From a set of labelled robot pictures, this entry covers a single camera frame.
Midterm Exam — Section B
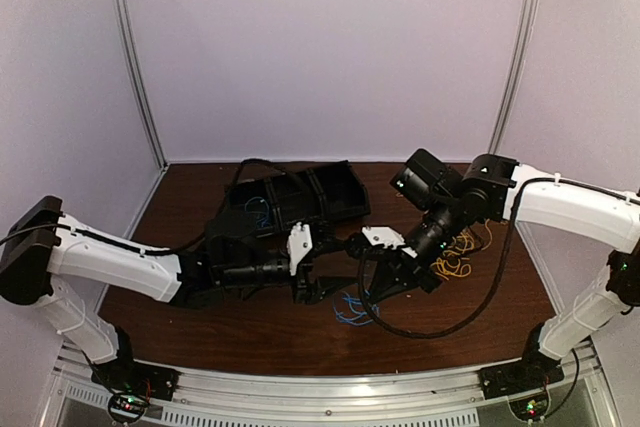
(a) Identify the black three-compartment bin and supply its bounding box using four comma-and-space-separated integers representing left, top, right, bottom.
225, 161, 371, 237

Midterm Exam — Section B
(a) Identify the yellow cable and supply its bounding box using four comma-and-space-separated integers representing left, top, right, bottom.
432, 224, 496, 282

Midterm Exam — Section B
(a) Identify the aluminium frame post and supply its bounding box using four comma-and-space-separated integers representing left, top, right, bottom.
488, 0, 539, 154
113, 0, 168, 170

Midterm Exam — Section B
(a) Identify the left aluminium frame post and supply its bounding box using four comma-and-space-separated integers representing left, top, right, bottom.
113, 0, 168, 170

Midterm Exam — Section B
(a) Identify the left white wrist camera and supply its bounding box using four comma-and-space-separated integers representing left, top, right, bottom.
286, 222, 313, 277

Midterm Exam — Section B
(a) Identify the aluminium front rail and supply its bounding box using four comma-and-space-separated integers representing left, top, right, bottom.
35, 342, 622, 426

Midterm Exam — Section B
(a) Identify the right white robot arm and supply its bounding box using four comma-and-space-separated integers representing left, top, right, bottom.
352, 149, 639, 389

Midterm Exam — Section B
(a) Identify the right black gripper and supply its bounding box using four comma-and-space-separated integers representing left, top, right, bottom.
367, 194, 466, 304

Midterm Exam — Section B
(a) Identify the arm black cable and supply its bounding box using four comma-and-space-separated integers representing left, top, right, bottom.
357, 186, 526, 339
169, 158, 291, 253

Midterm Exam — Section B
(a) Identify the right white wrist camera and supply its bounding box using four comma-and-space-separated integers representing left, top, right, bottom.
360, 226, 417, 258

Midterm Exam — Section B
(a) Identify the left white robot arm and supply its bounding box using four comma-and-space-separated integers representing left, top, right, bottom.
1, 196, 356, 391

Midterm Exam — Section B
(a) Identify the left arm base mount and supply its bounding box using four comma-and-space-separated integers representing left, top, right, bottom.
90, 362, 180, 425

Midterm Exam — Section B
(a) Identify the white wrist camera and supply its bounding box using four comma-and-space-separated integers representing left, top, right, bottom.
286, 222, 313, 277
360, 226, 417, 258

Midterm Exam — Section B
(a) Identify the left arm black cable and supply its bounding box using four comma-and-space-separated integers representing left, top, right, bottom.
169, 158, 291, 253

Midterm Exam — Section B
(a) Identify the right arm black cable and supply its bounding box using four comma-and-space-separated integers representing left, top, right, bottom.
357, 186, 526, 339

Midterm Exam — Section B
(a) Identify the right aluminium frame post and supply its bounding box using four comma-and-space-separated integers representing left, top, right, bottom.
488, 0, 539, 154

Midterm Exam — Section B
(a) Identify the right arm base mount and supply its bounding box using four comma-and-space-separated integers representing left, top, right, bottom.
479, 362, 564, 423

